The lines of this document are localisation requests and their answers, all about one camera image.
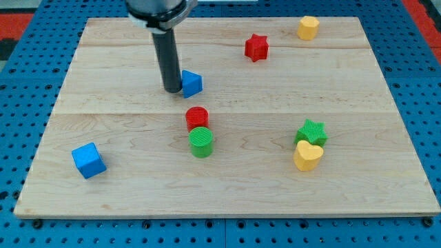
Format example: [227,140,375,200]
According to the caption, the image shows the yellow hexagon block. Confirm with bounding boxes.
[297,16,320,41]

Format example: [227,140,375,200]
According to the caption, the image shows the wooden board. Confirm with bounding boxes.
[14,17,440,219]

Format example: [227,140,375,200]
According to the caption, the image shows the blue cube block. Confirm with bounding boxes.
[71,143,107,179]

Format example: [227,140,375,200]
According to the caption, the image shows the blue triangle block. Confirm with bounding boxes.
[182,70,203,99]

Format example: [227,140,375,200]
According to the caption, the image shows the green cylinder block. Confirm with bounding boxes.
[189,127,214,158]

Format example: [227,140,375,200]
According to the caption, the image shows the red cylinder block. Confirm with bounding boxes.
[185,106,209,132]

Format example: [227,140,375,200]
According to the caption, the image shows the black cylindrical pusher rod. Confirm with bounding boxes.
[152,29,182,93]

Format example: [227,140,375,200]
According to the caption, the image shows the red star block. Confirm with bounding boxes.
[244,33,269,62]

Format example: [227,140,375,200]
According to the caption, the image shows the green star block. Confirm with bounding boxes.
[294,119,328,147]

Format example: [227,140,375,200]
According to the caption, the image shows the yellow heart block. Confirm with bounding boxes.
[293,141,325,172]

